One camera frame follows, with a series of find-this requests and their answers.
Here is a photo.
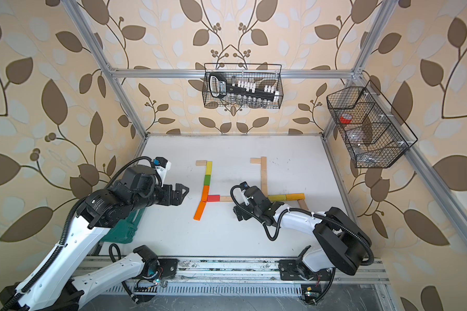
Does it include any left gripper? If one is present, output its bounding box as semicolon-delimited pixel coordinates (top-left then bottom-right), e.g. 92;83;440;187
128;181;189;213

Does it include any dark green block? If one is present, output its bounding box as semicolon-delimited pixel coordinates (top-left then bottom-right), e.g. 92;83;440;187
204;175;211;186

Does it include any yellow-green long block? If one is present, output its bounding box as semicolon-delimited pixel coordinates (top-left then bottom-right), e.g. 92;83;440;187
268;194;287;202

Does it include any yellow long block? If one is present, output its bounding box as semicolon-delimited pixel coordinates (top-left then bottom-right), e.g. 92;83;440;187
206;161;213;176

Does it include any wood long block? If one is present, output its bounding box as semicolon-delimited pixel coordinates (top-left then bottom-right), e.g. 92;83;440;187
261;170;268;194
261;157;267;172

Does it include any amber yellow block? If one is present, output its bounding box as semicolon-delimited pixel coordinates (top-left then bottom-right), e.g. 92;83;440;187
285;193;306;201

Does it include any wood small block lowest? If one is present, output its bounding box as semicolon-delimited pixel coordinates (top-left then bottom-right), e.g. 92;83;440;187
298;199;309;211

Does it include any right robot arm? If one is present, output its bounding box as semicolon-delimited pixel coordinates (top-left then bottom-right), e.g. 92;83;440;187
230;182;375;305

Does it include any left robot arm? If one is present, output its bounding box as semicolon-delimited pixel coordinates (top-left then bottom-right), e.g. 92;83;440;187
0;156;189;310

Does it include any black socket tool set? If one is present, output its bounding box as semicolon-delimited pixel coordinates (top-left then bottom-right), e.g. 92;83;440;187
205;72;281;102

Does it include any red cup in basket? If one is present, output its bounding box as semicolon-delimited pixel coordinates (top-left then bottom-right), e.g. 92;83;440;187
339;113;353;125

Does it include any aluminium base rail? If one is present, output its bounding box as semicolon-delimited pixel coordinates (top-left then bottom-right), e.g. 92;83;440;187
77;256;390;298

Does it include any back wire basket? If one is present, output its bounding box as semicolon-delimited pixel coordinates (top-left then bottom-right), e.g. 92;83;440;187
202;62;284;110

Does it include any side wire basket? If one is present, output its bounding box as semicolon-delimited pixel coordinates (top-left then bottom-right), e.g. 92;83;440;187
326;80;418;168

